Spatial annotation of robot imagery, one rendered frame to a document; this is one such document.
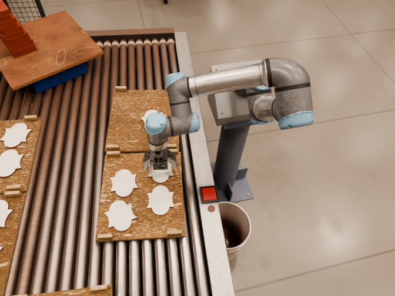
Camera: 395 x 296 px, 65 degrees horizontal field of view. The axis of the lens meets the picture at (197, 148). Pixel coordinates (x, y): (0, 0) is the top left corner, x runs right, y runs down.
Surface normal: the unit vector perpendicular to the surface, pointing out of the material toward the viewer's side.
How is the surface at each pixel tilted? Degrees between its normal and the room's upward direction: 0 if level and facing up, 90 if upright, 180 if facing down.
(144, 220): 0
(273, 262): 0
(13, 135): 0
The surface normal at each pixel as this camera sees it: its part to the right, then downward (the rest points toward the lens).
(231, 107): 0.19, 0.11
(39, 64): 0.04, -0.58
